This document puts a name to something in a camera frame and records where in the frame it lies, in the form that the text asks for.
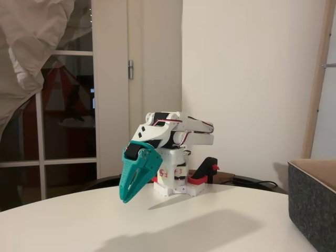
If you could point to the beige crumpled curtain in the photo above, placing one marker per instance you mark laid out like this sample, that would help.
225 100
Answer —
31 39

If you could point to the light wooden shelf post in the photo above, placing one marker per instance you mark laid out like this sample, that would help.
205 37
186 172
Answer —
317 92

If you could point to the grey metal rod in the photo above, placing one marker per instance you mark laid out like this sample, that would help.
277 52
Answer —
329 65

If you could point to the grey shelf back panel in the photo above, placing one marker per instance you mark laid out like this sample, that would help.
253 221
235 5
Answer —
328 118

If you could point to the dark brown side table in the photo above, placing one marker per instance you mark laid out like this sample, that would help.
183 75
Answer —
105 182

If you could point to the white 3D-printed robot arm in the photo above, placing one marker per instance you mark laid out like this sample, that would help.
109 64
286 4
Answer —
155 134

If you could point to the white window door frame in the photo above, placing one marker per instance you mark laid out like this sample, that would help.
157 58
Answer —
110 105

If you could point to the silver door hinge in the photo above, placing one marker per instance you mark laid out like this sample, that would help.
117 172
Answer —
130 69

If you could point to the teal gripper black servo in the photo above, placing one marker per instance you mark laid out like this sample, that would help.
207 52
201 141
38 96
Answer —
132 166

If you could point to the dark grey felt basket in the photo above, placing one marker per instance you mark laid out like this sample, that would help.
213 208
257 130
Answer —
309 210

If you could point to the black clamp with red pad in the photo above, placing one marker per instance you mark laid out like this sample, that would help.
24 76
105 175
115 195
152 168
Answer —
206 168
155 179

